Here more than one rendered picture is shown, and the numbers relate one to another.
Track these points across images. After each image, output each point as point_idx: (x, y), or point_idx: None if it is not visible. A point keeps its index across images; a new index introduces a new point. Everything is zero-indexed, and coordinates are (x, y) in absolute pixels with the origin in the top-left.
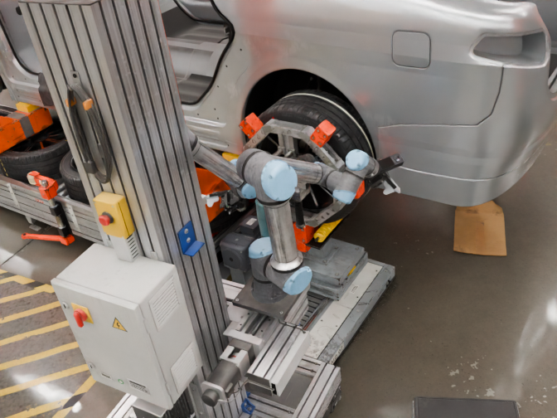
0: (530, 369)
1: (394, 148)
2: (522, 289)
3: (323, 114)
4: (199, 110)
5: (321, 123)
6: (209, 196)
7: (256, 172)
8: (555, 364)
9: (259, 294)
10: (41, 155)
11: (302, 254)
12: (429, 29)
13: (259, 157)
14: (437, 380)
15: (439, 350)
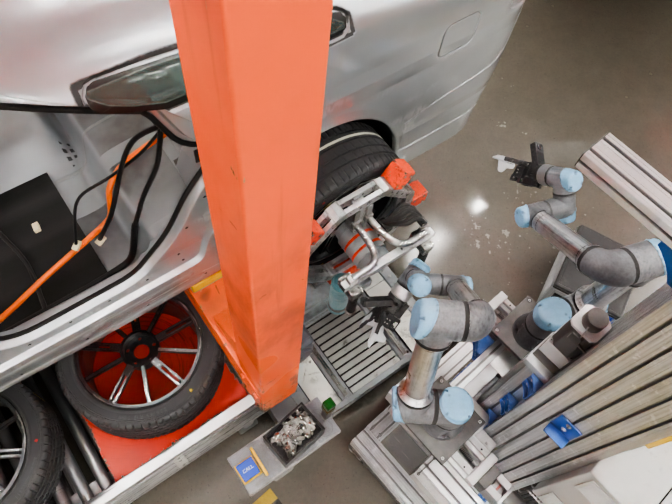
0: (496, 195)
1: (417, 129)
2: None
3: (370, 154)
4: (149, 274)
5: (400, 167)
6: (377, 334)
7: (656, 270)
8: (498, 177)
9: None
10: None
11: (313, 284)
12: (483, 5)
13: (644, 257)
14: (479, 259)
15: (451, 240)
